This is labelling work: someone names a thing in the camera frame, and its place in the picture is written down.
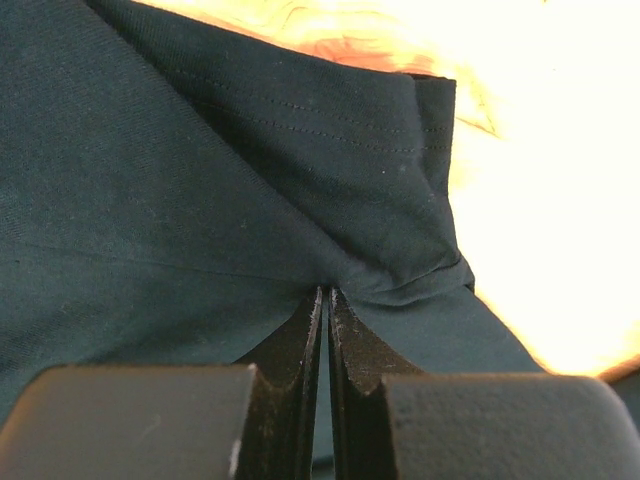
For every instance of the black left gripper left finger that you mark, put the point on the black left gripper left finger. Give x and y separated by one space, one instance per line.
252 419

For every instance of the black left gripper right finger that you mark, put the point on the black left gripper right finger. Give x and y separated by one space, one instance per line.
392 420

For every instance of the black t-shirt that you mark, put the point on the black t-shirt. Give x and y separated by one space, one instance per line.
169 192

